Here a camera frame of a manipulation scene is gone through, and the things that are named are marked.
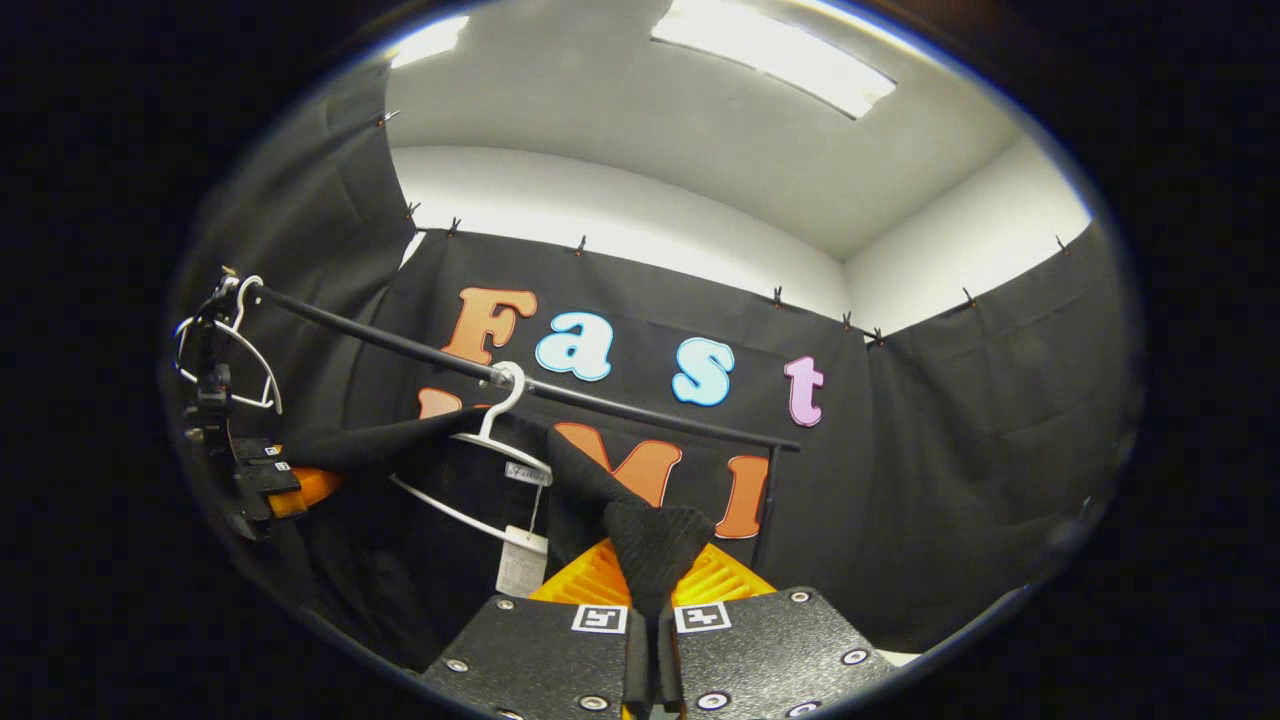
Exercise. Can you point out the black clothes rack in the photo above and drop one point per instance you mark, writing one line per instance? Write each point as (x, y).
(380, 335)

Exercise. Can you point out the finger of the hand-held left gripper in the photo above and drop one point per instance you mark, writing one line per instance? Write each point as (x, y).
(260, 452)
(300, 488)

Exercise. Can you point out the white paper price tag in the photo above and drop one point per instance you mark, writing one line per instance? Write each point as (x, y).
(522, 565)

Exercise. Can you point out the small ceiling light panel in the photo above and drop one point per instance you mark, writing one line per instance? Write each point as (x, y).
(430, 40)

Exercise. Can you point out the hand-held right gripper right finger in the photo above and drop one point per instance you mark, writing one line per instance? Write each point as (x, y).
(770, 650)

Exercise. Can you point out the black jacket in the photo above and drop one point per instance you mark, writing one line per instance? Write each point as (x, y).
(650, 545)

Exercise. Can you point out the white clothes hanger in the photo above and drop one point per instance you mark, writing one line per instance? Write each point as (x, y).
(500, 410)
(239, 305)

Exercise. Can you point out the black backdrop cloth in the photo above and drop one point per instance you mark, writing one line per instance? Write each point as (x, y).
(980, 450)

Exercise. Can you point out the row of small backdrop clips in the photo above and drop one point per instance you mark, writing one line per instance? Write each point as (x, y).
(580, 245)

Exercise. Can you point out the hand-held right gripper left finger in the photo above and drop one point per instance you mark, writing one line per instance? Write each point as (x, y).
(540, 650)

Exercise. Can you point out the large ceiling light panel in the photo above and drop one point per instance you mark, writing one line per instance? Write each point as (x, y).
(775, 55)

